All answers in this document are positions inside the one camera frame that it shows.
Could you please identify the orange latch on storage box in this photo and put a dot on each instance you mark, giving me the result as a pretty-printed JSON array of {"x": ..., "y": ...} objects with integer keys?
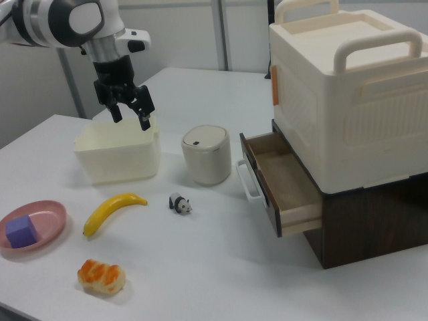
[{"x": 275, "y": 85}]

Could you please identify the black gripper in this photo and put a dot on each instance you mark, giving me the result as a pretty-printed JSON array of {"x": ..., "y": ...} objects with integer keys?
[{"x": 113, "y": 75}]

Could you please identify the small panda toy figure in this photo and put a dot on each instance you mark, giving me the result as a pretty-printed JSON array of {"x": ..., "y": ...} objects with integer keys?
[{"x": 179, "y": 203}]

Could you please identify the dark brown wooden cabinet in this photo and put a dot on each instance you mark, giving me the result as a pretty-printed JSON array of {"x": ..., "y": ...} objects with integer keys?
[{"x": 371, "y": 220}]

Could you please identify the purple cube block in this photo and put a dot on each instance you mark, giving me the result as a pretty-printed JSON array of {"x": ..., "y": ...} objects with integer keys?
[{"x": 20, "y": 232}]

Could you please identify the small cream lidded trash can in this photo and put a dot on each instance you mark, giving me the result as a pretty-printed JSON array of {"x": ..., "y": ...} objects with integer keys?
[{"x": 207, "y": 157}]

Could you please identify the open wooden drawer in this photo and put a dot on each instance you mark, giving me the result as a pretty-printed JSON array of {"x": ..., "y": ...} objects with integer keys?
[{"x": 294, "y": 207}]

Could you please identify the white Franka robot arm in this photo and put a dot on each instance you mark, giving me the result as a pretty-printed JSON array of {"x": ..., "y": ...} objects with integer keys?
[{"x": 57, "y": 20}]

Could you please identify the pink plastic plate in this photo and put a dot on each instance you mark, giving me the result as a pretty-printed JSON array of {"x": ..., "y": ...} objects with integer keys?
[{"x": 50, "y": 217}]

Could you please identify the cream open plastic bin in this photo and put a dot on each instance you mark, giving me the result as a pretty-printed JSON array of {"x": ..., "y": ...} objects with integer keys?
[{"x": 117, "y": 160}]

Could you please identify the yellow toy banana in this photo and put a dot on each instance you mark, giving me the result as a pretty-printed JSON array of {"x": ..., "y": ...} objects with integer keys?
[{"x": 107, "y": 209}]

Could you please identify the toy bread with orange glaze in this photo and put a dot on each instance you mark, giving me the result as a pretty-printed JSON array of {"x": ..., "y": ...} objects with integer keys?
[{"x": 102, "y": 275}]

